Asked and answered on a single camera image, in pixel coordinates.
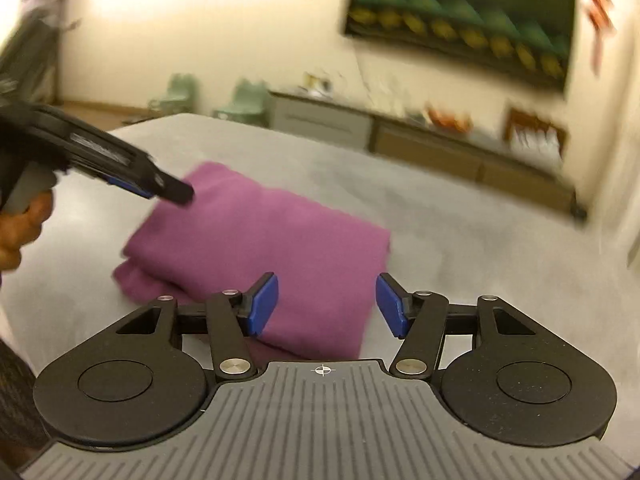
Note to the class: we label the wooden framed board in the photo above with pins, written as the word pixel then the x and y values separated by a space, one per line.
pixel 535 120

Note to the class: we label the white storage basket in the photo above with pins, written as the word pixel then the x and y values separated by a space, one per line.
pixel 539 146

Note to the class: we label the red fruit plate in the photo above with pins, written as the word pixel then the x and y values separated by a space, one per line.
pixel 448 117

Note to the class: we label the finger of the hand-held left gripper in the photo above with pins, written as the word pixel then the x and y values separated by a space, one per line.
pixel 175 191

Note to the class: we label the green plastic chair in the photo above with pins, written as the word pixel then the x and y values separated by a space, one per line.
pixel 245 102
pixel 175 92

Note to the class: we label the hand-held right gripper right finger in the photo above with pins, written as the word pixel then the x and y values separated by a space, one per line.
pixel 389 305

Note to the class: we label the person's left hand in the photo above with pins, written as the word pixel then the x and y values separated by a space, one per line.
pixel 15 235

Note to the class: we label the grey and brown sideboard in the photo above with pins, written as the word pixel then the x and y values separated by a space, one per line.
pixel 450 160

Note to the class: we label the purple garment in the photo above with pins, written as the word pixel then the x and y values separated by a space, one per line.
pixel 260 230

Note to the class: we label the dark patterned wall tapestry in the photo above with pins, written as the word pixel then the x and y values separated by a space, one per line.
pixel 460 15

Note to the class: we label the dark blurred stand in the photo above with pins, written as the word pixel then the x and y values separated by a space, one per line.
pixel 30 50

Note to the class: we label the person's dark clothing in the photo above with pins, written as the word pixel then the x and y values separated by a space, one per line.
pixel 15 400

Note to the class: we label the red knot ornament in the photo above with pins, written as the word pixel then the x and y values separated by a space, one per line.
pixel 599 5

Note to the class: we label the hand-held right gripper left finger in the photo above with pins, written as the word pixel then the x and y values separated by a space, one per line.
pixel 262 305

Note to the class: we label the dark bottle with clear tubes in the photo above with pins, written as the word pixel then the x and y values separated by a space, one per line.
pixel 318 84

